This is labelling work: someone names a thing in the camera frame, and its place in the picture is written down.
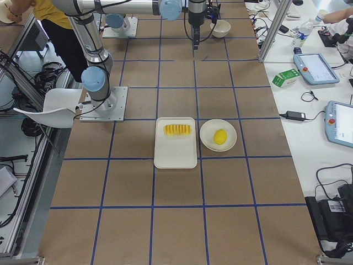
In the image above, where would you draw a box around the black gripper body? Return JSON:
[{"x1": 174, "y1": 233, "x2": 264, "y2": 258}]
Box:
[{"x1": 188, "y1": 0, "x2": 221, "y2": 27}]

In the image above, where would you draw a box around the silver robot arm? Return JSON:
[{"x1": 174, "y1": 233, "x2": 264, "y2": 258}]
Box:
[
  {"x1": 52, "y1": 0, "x2": 161, "y2": 68},
  {"x1": 105, "y1": 1, "x2": 221, "y2": 50}
]

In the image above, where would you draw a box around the cream plate under lemon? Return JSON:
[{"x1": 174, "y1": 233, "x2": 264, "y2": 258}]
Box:
[{"x1": 200, "y1": 119, "x2": 237, "y2": 152}]

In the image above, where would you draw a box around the cream bowl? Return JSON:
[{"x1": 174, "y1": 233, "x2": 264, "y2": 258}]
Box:
[{"x1": 210, "y1": 20, "x2": 231, "y2": 38}]

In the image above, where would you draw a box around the plastic water bottle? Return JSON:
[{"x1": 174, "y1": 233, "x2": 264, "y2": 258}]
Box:
[{"x1": 292, "y1": 19, "x2": 314, "y2": 48}]

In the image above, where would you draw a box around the green white carton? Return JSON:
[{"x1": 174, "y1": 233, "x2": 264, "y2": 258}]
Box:
[{"x1": 272, "y1": 68, "x2": 300, "y2": 87}]

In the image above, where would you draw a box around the yellow lemon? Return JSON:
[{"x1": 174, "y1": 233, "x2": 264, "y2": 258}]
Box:
[{"x1": 213, "y1": 129, "x2": 227, "y2": 145}]

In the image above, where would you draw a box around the far teach pendant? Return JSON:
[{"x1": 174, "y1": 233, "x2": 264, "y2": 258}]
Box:
[{"x1": 293, "y1": 53, "x2": 340, "y2": 85}]

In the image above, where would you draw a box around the teach pendant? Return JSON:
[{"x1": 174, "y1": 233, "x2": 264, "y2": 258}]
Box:
[
  {"x1": 325, "y1": 100, "x2": 353, "y2": 147},
  {"x1": 293, "y1": 53, "x2": 340, "y2": 85}
]

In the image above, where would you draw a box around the white rectangular tray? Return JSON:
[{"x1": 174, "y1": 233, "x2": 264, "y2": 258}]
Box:
[{"x1": 154, "y1": 117, "x2": 197, "y2": 169}]

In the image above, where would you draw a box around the black power adapter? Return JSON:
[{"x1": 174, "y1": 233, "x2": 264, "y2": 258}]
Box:
[{"x1": 286, "y1": 111, "x2": 306, "y2": 121}]

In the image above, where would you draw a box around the person in yellow shirt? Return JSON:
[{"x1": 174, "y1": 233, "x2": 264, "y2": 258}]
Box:
[{"x1": 6, "y1": 0, "x2": 88, "y2": 82}]

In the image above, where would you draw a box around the white chair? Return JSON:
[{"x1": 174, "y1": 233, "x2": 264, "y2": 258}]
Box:
[{"x1": 13, "y1": 88, "x2": 82, "y2": 129}]

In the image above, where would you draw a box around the near teach pendant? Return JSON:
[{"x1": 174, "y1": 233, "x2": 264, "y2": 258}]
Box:
[{"x1": 325, "y1": 100, "x2": 353, "y2": 147}]

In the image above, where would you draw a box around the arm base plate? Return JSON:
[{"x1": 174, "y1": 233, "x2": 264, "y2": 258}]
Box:
[
  {"x1": 103, "y1": 17, "x2": 138, "y2": 39},
  {"x1": 79, "y1": 86, "x2": 128, "y2": 122}
]

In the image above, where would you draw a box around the aluminium frame post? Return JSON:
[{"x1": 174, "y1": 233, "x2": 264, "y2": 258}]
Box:
[{"x1": 258, "y1": 0, "x2": 291, "y2": 62}]

